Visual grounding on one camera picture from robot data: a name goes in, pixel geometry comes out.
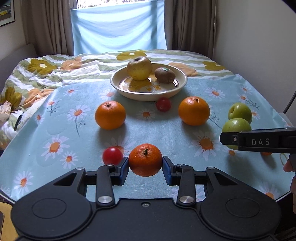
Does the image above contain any black cable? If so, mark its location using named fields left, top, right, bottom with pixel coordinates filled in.
left=283, top=90, right=296, bottom=115

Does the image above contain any brown curtain left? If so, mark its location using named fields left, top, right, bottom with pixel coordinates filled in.
left=21, top=0, right=74, bottom=56

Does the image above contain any person's right hand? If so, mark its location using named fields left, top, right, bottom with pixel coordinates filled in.
left=283, top=154, right=296, bottom=214

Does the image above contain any brown kiwi with sticker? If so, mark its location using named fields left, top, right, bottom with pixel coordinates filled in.
left=154, top=67, right=176, bottom=83

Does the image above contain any green apple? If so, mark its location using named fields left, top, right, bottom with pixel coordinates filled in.
left=228, top=102, right=252, bottom=123
left=222, top=117, right=253, bottom=150

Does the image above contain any wrinkled yellow apple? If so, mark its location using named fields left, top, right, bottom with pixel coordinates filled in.
left=126, top=56, right=152, bottom=81

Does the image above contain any red cherry tomato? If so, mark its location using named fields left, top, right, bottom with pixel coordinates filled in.
left=102, top=147, right=123, bottom=165
left=156, top=97, right=171, bottom=112

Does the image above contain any grey headboard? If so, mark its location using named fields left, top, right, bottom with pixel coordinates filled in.
left=0, top=44, right=37, bottom=91

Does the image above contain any framed wall picture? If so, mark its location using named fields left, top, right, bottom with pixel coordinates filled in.
left=0, top=0, right=15, bottom=27

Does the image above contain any large orange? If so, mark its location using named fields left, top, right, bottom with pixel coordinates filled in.
left=178, top=96, right=210, bottom=126
left=95, top=100, right=126, bottom=130

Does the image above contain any brown curtain right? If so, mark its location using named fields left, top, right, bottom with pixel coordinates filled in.
left=164, top=0, right=216, bottom=58

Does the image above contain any small mandarin orange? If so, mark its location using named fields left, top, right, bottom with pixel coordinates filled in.
left=128, top=144, right=163, bottom=177

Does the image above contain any light blue window cloth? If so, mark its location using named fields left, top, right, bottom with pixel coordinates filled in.
left=71, top=1, right=167, bottom=55

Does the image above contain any blue daisy tablecloth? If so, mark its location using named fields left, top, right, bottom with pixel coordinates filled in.
left=1, top=75, right=293, bottom=200

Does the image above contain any cream ceramic bowl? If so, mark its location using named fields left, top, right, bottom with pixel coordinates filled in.
left=110, top=63, right=187, bottom=101

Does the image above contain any floral striped duvet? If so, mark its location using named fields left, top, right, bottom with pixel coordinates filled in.
left=1, top=50, right=232, bottom=150

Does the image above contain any brown curtain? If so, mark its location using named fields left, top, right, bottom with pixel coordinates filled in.
left=164, top=0, right=216, bottom=58
left=21, top=0, right=74, bottom=56

